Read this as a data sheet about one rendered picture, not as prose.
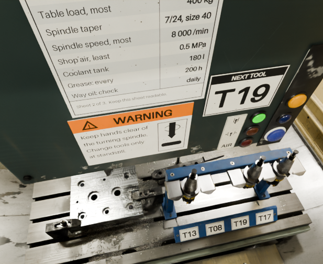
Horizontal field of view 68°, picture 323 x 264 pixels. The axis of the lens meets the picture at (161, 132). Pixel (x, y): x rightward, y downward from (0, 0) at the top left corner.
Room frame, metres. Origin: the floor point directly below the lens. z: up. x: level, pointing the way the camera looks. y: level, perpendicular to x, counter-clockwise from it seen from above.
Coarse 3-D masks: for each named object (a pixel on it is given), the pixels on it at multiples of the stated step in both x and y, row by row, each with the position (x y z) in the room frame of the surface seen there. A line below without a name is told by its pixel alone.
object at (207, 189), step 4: (200, 176) 0.38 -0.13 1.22; (204, 176) 0.38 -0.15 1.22; (208, 176) 0.38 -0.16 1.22; (200, 180) 0.36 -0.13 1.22; (204, 180) 0.36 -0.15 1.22; (208, 180) 0.36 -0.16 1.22; (212, 180) 0.36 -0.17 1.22; (204, 184) 0.35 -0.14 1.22; (208, 184) 0.35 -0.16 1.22; (212, 184) 0.35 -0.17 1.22; (204, 188) 0.33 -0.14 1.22; (208, 188) 0.33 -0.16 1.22; (212, 188) 0.33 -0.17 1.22; (204, 192) 0.32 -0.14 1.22; (208, 192) 0.32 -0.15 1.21; (212, 192) 0.32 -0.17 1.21
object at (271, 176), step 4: (264, 164) 0.42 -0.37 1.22; (268, 164) 0.42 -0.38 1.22; (264, 168) 0.41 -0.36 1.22; (268, 168) 0.41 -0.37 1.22; (272, 168) 0.41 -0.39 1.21; (264, 172) 0.39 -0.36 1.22; (268, 172) 0.39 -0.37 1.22; (272, 172) 0.39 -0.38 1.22; (264, 176) 0.38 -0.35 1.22; (268, 176) 0.38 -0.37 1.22; (272, 176) 0.38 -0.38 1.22; (276, 176) 0.38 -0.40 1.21; (264, 180) 0.36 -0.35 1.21; (268, 180) 0.36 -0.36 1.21; (272, 180) 0.36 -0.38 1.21
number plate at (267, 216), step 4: (264, 212) 0.34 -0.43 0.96; (268, 212) 0.34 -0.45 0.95; (272, 212) 0.34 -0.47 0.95; (256, 216) 0.33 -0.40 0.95; (260, 216) 0.33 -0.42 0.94; (264, 216) 0.33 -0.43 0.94; (268, 216) 0.33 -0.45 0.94; (272, 216) 0.33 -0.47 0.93; (256, 220) 0.32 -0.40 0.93; (260, 220) 0.32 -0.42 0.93; (264, 220) 0.32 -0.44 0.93; (268, 220) 0.32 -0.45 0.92; (272, 220) 0.32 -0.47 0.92
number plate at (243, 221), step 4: (244, 216) 0.32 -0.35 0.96; (248, 216) 0.32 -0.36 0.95; (232, 220) 0.31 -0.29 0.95; (236, 220) 0.31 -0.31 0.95; (240, 220) 0.31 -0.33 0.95; (244, 220) 0.31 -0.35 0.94; (248, 220) 0.31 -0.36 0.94; (232, 224) 0.30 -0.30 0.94; (236, 224) 0.30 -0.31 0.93; (240, 224) 0.30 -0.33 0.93; (244, 224) 0.30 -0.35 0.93; (248, 224) 0.30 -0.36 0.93; (232, 228) 0.28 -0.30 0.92; (236, 228) 0.29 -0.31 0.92
